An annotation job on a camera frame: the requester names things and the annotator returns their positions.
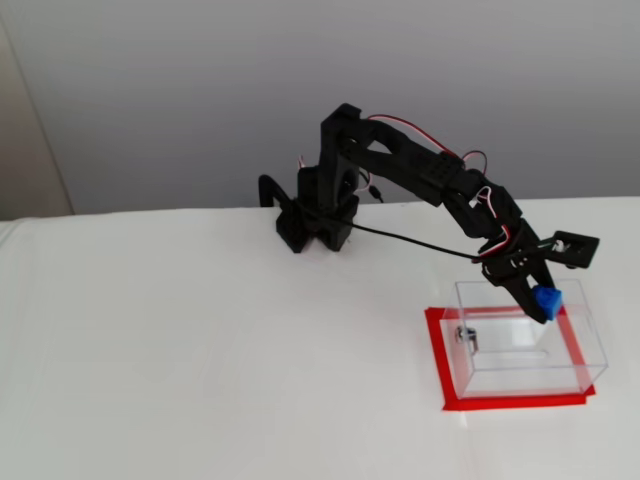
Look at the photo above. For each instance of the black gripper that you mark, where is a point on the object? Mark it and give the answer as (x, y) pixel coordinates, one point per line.
(516, 275)

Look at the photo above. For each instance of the blue lego brick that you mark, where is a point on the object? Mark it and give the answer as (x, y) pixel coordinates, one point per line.
(547, 302)

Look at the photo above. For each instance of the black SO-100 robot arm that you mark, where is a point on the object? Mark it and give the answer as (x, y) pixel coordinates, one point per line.
(415, 165)

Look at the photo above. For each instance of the transparent plastic box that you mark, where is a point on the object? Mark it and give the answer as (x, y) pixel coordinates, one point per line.
(525, 360)

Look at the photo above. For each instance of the silver cylinder lock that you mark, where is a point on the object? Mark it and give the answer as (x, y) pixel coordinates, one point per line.
(462, 337)

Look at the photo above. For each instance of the black table clamp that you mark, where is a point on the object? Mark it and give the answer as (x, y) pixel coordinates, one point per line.
(267, 187)

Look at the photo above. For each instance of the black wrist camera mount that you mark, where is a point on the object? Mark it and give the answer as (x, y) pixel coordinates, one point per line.
(591, 252)

